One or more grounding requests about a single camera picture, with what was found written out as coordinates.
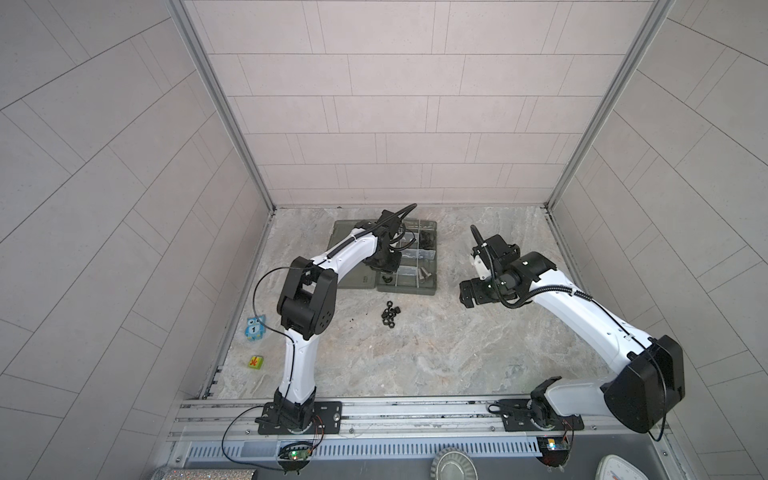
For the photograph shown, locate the clear green organizer box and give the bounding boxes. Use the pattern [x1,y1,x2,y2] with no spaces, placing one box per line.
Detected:
[327,218,439,296]

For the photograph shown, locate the black bolt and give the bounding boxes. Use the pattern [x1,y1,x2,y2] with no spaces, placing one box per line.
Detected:
[418,230,437,250]

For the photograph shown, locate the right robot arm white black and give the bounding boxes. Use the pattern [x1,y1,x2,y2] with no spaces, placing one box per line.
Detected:
[460,226,685,434]

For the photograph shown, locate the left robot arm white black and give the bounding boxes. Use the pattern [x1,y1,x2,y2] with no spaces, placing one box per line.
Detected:
[265,203,417,432]

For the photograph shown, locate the blue robot sticker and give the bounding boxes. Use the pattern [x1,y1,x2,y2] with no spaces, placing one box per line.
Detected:
[244,315,266,341]

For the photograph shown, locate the yellow green sticker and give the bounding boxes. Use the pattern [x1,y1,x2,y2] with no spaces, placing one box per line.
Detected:
[248,355,264,370]

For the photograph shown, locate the round metal dish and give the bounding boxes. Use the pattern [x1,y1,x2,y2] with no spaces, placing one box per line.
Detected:
[430,447,478,480]

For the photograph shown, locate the right circuit board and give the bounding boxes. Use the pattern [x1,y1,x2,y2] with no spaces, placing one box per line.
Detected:
[536,436,571,468]

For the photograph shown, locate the circuit board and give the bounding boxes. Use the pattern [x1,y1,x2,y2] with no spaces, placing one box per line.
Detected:
[536,436,571,468]
[277,441,314,462]

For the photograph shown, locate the left circuit board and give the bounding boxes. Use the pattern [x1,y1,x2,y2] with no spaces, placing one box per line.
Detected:
[277,441,314,462]

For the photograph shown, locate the white scale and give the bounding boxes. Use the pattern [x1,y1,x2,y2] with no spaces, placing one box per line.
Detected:
[595,454,648,480]

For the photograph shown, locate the glittery grey roll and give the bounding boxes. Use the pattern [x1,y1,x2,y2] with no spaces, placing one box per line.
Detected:
[150,468,258,480]

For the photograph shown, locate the left black cable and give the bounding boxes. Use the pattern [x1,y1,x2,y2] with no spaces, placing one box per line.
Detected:
[251,265,298,346]

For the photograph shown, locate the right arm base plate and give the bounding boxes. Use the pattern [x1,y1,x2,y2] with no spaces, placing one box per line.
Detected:
[487,398,585,432]

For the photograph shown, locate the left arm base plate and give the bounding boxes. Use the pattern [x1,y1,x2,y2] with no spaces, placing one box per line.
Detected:
[256,399,343,435]

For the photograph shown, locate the aluminium mounting rail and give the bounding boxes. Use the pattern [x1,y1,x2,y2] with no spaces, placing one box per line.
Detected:
[168,395,632,442]

